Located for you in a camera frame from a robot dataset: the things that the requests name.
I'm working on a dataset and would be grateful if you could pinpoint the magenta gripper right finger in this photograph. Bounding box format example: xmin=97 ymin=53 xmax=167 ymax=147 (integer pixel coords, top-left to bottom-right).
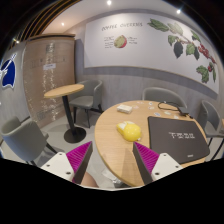
xmin=132 ymin=141 xmax=184 ymax=185

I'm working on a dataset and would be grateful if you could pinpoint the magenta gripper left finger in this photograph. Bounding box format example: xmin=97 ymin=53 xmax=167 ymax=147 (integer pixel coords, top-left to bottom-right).
xmin=41 ymin=140 xmax=94 ymax=185

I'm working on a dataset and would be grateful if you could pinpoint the yellow computer mouse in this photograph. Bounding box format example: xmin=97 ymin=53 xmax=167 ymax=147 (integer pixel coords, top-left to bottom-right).
xmin=116 ymin=121 xmax=141 ymax=142

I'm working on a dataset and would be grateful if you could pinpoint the small round bistro table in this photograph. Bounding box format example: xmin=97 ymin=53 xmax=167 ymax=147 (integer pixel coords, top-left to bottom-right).
xmin=44 ymin=84 xmax=86 ymax=143

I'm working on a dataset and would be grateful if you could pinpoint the round wooden table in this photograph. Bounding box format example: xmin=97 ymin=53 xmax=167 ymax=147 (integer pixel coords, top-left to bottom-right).
xmin=95 ymin=100 xmax=207 ymax=187

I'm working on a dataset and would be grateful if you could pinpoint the white tissue pack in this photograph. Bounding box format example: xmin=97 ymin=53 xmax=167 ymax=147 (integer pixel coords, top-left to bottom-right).
xmin=117 ymin=104 xmax=132 ymax=114

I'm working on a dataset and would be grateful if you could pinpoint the grey chair front left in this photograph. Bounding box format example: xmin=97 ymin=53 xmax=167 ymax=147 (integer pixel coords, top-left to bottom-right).
xmin=1 ymin=116 xmax=57 ymax=165

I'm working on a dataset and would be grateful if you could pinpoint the grey chair back left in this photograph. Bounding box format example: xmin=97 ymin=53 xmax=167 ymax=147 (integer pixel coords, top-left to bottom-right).
xmin=68 ymin=79 xmax=104 ymax=129

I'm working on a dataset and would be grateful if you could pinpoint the grey chair behind table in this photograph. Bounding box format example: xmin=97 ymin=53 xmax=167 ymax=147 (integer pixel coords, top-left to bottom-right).
xmin=142 ymin=87 xmax=187 ymax=107

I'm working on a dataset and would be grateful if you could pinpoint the grey chair right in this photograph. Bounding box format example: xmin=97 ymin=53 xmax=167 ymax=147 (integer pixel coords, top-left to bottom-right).
xmin=197 ymin=100 xmax=224 ymax=160

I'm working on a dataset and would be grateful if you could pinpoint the wooden locker panel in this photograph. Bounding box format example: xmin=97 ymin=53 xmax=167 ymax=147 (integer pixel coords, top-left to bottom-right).
xmin=23 ymin=34 xmax=75 ymax=128

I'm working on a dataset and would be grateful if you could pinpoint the black cable with adapter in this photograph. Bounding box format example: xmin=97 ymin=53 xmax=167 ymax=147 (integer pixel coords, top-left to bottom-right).
xmin=157 ymin=101 xmax=194 ymax=119

